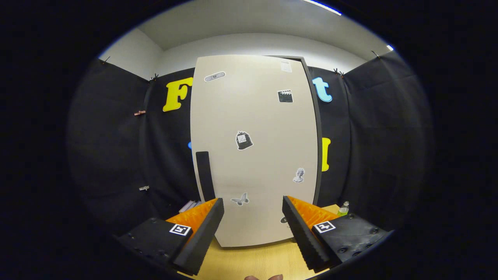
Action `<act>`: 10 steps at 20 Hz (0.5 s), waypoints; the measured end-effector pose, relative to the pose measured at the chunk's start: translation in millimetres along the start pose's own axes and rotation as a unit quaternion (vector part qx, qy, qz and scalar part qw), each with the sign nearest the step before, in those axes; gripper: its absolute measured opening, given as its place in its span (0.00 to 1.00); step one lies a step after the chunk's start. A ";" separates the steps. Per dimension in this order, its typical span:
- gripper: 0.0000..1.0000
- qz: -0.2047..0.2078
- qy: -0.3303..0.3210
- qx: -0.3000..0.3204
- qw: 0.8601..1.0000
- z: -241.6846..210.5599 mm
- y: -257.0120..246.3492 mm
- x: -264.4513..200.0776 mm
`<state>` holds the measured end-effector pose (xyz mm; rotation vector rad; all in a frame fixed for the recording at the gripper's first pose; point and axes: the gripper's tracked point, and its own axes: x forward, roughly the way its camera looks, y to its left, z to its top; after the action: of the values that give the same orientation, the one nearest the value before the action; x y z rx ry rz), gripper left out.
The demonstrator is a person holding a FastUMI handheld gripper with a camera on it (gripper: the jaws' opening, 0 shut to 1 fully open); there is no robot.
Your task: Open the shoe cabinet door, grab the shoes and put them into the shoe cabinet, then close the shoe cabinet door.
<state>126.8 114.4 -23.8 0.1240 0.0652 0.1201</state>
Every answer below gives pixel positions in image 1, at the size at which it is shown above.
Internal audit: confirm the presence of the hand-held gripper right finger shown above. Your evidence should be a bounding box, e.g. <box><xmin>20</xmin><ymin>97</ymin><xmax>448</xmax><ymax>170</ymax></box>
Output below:
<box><xmin>282</xmin><ymin>195</ymin><xmax>391</xmax><ymax>273</ymax></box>

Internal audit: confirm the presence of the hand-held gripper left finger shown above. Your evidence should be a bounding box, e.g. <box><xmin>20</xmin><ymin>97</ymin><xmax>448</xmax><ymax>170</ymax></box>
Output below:
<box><xmin>117</xmin><ymin>198</ymin><xmax>225</xmax><ymax>276</ymax></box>

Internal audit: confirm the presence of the black door handle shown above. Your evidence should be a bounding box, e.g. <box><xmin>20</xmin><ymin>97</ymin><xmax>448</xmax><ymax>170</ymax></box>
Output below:
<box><xmin>195</xmin><ymin>151</ymin><xmax>216</xmax><ymax>202</ymax></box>

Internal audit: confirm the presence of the dark grey shoe cabinet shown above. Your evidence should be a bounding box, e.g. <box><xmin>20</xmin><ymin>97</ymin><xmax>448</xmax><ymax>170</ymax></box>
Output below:
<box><xmin>280</xmin><ymin>56</ymin><xmax>323</xmax><ymax>207</ymax></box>

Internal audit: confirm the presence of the beige shoe cabinet door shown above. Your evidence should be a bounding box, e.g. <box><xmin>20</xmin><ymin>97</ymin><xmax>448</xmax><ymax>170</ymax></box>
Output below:
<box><xmin>190</xmin><ymin>54</ymin><xmax>319</xmax><ymax>248</ymax></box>

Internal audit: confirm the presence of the black backdrop cloth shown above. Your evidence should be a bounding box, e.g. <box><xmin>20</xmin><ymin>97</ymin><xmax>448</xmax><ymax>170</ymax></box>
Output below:
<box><xmin>66</xmin><ymin>50</ymin><xmax>434</xmax><ymax>238</ymax></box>

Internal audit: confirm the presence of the long ceiling light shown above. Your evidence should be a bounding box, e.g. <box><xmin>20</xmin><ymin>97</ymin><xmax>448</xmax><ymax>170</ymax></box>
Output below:
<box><xmin>303</xmin><ymin>0</ymin><xmax>343</xmax><ymax>16</ymax></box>

